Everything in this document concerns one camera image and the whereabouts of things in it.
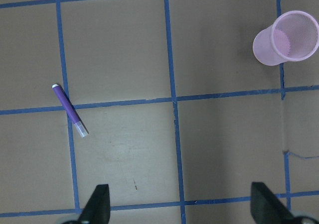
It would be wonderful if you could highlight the purple pen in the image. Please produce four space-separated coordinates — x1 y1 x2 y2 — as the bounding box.
52 84 89 138

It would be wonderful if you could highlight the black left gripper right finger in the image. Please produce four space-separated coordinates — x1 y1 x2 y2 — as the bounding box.
250 182 294 224

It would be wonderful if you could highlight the pink mesh cup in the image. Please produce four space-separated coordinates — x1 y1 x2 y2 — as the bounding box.
252 10 319 66

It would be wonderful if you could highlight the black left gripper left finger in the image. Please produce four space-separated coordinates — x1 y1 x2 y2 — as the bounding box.
77 184 111 224

